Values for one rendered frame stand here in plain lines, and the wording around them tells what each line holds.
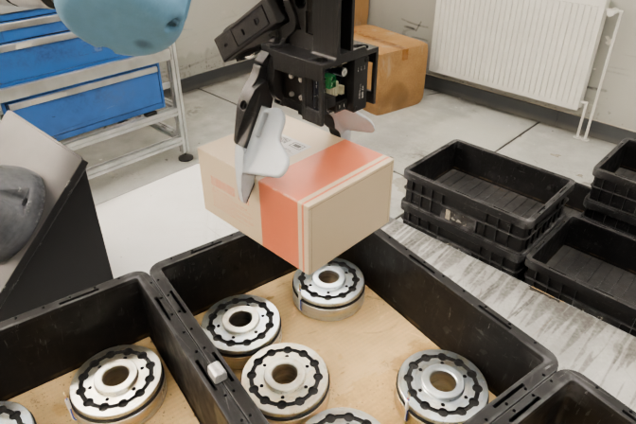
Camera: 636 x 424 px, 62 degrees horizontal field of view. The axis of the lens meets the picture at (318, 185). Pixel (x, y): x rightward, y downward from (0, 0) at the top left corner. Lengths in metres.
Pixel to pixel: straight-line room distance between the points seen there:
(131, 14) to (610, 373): 0.85
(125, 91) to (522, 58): 2.22
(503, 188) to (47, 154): 1.32
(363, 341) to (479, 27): 2.96
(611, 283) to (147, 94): 2.11
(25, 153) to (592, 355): 0.98
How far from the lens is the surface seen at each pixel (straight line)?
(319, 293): 0.75
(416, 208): 1.63
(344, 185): 0.48
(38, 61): 2.51
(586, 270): 1.72
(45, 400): 0.74
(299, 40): 0.46
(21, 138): 1.04
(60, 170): 0.91
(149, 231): 1.19
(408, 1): 3.94
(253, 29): 0.49
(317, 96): 0.45
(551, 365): 0.62
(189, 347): 0.60
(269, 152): 0.47
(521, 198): 1.76
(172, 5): 0.34
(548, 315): 1.03
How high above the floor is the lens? 1.37
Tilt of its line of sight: 31 degrees down
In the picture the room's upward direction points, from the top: straight up
